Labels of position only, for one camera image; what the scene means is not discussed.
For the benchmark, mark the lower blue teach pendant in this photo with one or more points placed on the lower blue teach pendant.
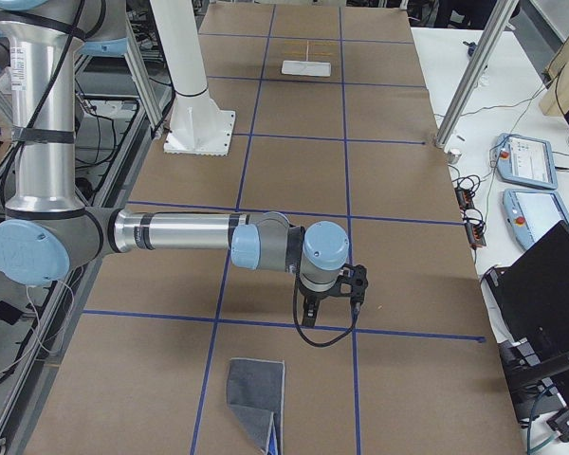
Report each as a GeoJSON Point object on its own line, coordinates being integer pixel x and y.
{"type": "Point", "coordinates": [531, 214]}

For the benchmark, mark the black adapter with orange plugs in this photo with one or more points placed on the black adapter with orange plugs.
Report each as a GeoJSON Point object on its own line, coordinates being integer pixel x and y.
{"type": "Point", "coordinates": [464, 198]}

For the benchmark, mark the blue teach pendant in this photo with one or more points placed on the blue teach pendant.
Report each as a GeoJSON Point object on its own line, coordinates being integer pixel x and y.
{"type": "Point", "coordinates": [531, 214]}
{"type": "Point", "coordinates": [525, 161]}

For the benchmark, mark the black monitor on stand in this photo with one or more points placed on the black monitor on stand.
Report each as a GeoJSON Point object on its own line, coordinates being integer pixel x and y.
{"type": "Point", "coordinates": [533, 297]}

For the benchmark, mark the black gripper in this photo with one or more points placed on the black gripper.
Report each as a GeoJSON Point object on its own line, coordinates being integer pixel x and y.
{"type": "Point", "coordinates": [314, 297]}

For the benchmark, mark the white camera pillar with base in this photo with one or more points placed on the white camera pillar with base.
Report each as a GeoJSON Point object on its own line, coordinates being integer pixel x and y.
{"type": "Point", "coordinates": [197, 125]}

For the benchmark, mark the grey blue towel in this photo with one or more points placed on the grey blue towel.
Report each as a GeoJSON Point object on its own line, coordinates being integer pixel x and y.
{"type": "Point", "coordinates": [255, 394]}

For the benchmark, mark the white wooden towel rack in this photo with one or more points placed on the white wooden towel rack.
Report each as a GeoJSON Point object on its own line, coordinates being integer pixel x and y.
{"type": "Point", "coordinates": [303, 65]}

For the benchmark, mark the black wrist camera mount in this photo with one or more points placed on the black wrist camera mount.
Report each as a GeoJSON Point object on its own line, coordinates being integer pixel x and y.
{"type": "Point", "coordinates": [351, 283]}

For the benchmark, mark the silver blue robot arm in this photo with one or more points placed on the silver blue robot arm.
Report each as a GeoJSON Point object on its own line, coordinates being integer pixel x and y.
{"type": "Point", "coordinates": [49, 231]}

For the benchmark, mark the aluminium frame post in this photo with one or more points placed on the aluminium frame post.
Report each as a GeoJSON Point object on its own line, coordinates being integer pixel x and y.
{"type": "Point", "coordinates": [477, 64]}

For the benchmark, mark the small silver cylinder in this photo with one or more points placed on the small silver cylinder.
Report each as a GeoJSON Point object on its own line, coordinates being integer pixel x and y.
{"type": "Point", "coordinates": [453, 156]}

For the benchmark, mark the upper blue teach pendant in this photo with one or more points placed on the upper blue teach pendant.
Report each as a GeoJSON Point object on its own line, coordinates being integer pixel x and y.
{"type": "Point", "coordinates": [525, 161]}

